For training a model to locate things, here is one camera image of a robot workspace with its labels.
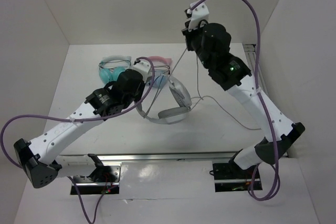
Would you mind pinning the teal cat-ear headphones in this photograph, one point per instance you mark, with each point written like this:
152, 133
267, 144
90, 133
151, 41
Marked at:
108, 74

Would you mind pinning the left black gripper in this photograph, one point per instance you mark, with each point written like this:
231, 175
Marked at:
142, 86

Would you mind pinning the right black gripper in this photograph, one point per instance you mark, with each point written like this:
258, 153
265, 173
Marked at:
188, 34

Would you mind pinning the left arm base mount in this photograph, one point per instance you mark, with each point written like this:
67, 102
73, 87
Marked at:
102, 179

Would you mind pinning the aluminium side rail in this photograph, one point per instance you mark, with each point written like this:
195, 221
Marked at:
250, 53

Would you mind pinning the pink blue cat-ear headphones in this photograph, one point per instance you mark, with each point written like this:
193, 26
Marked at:
161, 70

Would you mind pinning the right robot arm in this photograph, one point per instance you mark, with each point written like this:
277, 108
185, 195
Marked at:
211, 43

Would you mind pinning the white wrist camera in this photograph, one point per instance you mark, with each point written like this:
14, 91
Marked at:
143, 67
197, 15

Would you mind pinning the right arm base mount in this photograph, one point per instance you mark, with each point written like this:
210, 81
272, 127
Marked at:
228, 177

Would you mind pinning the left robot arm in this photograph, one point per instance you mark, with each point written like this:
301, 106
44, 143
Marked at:
41, 159

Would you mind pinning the white grey headphones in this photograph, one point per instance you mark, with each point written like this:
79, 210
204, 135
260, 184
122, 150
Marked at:
171, 104

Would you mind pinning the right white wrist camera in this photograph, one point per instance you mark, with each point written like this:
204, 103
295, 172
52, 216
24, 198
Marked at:
197, 15

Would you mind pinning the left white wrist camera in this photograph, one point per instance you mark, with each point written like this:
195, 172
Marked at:
143, 67

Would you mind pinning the aluminium front rail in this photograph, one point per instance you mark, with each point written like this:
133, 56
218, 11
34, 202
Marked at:
110, 159

